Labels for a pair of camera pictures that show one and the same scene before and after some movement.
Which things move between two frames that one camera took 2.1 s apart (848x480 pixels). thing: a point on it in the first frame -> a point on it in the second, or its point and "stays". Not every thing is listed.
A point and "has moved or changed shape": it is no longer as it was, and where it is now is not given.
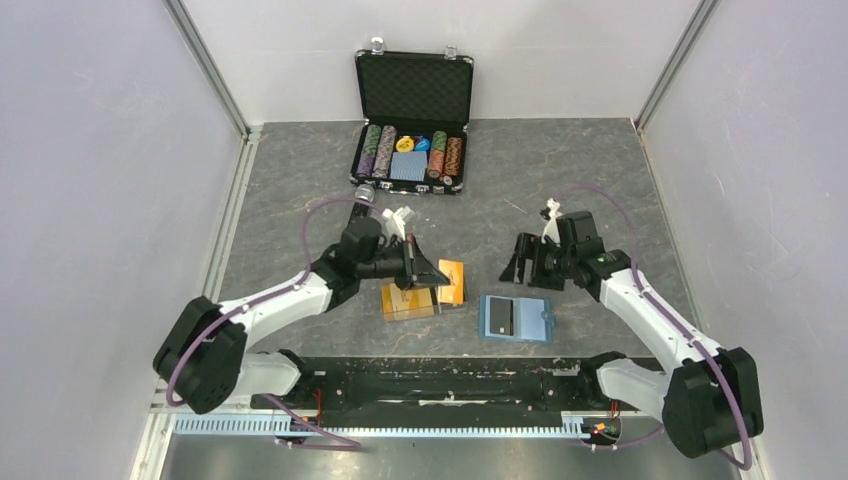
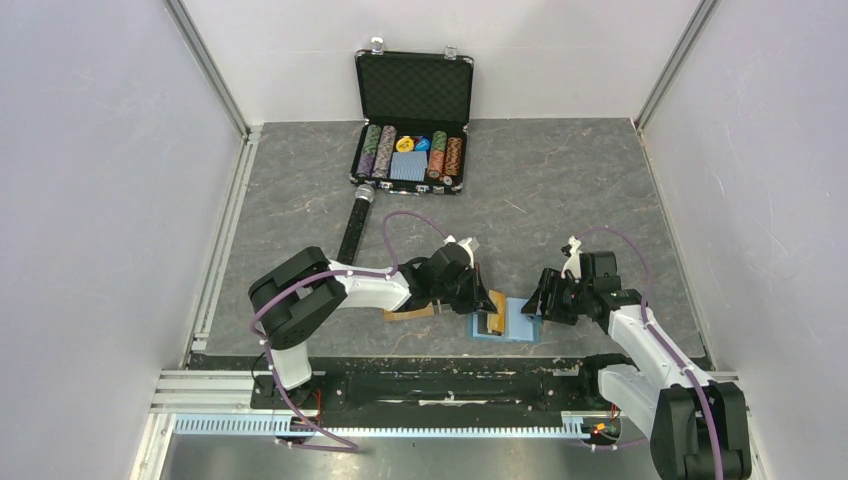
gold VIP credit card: [453, 293] has moved or changed shape
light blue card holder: [514, 319] has moved or changed shape
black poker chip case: [416, 108] stays
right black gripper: [531, 247] -> [551, 282]
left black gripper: [414, 259] -> [477, 297]
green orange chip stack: [437, 155] stays
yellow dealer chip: [405, 144] stays
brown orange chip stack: [452, 162] stays
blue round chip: [423, 144] stays
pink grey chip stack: [384, 155] stays
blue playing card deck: [410, 165] stays
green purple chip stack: [369, 151] stays
